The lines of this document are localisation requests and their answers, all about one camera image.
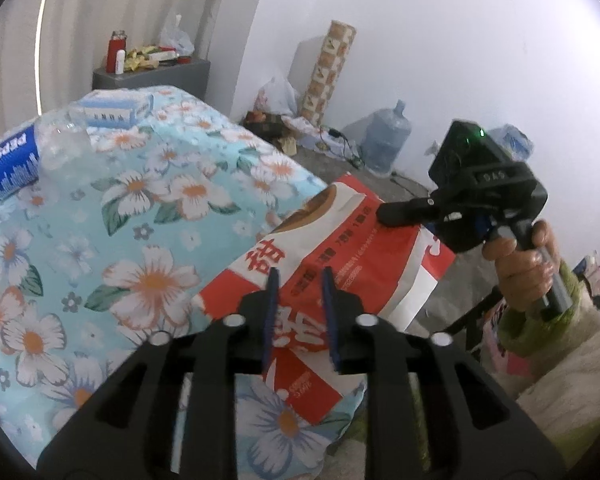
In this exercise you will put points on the white plastic bag floor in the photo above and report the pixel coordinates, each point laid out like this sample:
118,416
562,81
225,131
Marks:
277,97

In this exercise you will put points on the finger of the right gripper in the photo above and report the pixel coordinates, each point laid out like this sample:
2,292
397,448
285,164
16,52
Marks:
415,212

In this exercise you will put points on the red white food bag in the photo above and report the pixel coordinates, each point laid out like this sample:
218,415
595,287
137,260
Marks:
393,271

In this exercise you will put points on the white plastic bag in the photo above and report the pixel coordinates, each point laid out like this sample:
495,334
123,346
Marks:
173,37

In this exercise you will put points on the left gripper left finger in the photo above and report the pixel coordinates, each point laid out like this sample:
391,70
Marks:
168,412

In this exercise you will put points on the floral blue bed sheet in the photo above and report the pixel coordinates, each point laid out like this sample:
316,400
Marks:
92,266

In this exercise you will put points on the Pepsi plastic bottle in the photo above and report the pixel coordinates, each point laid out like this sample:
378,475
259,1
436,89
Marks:
45,144

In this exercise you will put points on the white small bottle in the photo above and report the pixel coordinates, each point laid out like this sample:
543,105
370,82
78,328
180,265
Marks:
120,62

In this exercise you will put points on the green sleeve forearm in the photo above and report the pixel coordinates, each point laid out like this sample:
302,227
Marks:
563,356

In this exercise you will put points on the grey bedside cabinet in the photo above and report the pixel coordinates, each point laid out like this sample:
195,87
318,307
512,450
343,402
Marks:
192,77

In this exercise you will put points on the packaged water bottles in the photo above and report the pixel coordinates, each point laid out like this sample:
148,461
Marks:
513,142

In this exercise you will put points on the patterned rolled mat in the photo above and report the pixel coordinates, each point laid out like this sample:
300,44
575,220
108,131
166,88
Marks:
334,51

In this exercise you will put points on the person right hand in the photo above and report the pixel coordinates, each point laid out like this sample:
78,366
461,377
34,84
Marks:
525,276

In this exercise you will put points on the large water jug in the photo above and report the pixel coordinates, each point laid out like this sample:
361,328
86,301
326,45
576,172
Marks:
384,138

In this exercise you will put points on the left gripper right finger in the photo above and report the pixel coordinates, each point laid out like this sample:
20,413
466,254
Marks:
433,412

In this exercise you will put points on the yellow snack wrappers pile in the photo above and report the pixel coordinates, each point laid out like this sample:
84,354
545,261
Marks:
148,58

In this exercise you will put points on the red thermos bottle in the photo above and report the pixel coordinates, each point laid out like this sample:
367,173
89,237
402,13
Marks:
116,43

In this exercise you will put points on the grey window curtain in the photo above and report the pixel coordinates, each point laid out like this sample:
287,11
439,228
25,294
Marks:
49,48

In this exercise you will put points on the blue white tissue box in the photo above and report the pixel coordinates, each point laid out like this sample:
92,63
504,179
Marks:
114,109

